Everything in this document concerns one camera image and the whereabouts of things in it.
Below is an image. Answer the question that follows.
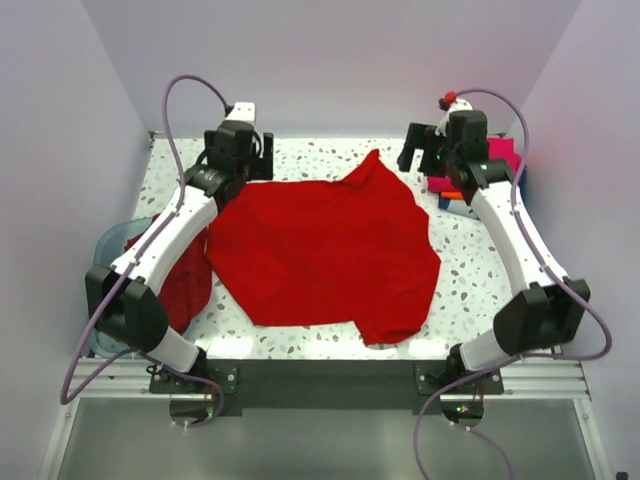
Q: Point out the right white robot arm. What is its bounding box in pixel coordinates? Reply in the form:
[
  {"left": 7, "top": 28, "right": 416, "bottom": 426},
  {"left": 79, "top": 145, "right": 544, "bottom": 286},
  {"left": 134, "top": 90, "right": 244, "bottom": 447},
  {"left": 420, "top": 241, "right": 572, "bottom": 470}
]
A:
[{"left": 397, "top": 110, "right": 590, "bottom": 393}]

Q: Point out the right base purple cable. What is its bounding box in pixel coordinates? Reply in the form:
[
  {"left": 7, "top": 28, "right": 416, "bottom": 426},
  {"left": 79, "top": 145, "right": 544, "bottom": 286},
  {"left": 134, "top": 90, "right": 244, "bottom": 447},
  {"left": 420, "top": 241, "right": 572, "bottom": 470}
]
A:
[{"left": 413, "top": 359, "right": 516, "bottom": 480}]

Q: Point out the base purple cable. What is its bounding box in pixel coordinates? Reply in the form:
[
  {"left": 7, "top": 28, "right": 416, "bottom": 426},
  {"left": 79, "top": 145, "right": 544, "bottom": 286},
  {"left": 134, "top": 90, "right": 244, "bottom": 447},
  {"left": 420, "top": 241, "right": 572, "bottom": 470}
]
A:
[
  {"left": 144, "top": 364, "right": 227, "bottom": 430},
  {"left": 413, "top": 359, "right": 516, "bottom": 480}
]

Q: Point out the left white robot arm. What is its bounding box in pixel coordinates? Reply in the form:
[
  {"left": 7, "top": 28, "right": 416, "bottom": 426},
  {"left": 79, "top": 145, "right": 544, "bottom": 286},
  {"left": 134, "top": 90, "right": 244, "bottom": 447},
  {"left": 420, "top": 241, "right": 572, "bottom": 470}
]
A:
[{"left": 85, "top": 120, "right": 274, "bottom": 392}]

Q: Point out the folded pink t-shirt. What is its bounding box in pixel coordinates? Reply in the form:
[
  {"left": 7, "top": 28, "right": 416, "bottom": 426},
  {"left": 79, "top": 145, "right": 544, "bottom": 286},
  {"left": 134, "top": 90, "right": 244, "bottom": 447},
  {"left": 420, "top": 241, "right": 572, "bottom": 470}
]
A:
[{"left": 427, "top": 137, "right": 521, "bottom": 193}]

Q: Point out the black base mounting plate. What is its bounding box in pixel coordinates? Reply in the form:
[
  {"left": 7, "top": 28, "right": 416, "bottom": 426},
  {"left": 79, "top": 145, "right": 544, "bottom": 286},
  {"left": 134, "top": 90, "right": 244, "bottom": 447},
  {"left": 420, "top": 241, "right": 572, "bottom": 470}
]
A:
[{"left": 146, "top": 359, "right": 504, "bottom": 420}]

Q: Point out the dark red t-shirt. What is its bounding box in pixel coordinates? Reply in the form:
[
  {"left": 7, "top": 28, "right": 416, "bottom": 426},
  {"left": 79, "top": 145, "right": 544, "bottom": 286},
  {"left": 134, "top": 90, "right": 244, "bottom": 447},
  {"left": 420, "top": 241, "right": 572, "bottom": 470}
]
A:
[{"left": 123, "top": 213, "right": 214, "bottom": 334}]

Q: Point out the folded white printed t-shirt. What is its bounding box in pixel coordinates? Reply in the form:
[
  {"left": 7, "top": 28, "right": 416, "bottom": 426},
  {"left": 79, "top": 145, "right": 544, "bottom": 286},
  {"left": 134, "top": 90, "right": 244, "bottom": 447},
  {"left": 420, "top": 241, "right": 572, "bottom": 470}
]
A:
[{"left": 438, "top": 197, "right": 479, "bottom": 220}]

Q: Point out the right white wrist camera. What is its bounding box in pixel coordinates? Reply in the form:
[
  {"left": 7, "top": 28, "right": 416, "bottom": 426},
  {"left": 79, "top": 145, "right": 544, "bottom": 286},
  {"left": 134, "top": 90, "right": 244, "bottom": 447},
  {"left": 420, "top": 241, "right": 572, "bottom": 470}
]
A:
[{"left": 435, "top": 91, "right": 473, "bottom": 137}]

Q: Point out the folded orange t-shirt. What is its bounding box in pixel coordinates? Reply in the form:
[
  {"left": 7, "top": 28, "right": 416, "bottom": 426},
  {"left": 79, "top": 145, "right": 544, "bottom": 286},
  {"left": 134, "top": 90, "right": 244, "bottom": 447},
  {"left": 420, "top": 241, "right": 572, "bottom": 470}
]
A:
[{"left": 440, "top": 191, "right": 464, "bottom": 200}]

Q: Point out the folded blue t-shirt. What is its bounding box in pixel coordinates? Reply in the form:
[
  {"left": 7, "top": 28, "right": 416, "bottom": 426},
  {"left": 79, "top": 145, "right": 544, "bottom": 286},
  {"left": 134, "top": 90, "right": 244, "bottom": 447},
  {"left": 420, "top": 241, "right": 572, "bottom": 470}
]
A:
[{"left": 518, "top": 169, "right": 528, "bottom": 202}]

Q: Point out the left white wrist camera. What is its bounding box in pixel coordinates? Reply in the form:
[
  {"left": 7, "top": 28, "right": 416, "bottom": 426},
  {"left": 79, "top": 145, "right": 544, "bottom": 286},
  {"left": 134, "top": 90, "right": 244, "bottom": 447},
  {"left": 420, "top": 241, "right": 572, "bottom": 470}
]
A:
[{"left": 225, "top": 102, "right": 256, "bottom": 126}]

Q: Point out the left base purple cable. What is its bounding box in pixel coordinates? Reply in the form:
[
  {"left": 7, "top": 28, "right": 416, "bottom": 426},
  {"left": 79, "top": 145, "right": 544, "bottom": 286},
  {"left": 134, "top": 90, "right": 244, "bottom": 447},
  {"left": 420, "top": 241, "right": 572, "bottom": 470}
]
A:
[{"left": 144, "top": 364, "right": 227, "bottom": 430}]

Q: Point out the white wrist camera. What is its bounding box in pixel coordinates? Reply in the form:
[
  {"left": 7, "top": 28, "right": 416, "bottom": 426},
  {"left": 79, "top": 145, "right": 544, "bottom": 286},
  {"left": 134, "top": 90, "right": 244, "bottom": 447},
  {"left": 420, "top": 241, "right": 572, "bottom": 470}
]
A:
[
  {"left": 435, "top": 91, "right": 473, "bottom": 137},
  {"left": 225, "top": 102, "right": 256, "bottom": 126}
]

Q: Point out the translucent blue plastic bin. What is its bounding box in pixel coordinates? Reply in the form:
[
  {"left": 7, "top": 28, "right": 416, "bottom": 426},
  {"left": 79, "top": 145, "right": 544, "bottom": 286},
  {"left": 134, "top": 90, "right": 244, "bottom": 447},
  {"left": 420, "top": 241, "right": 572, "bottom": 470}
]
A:
[{"left": 89, "top": 217, "right": 153, "bottom": 358}]

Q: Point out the bright red t-shirt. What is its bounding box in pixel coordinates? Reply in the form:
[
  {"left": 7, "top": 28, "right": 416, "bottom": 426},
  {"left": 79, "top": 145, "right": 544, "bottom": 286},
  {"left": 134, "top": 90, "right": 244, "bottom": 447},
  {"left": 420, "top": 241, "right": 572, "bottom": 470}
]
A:
[{"left": 206, "top": 150, "right": 441, "bottom": 345}]

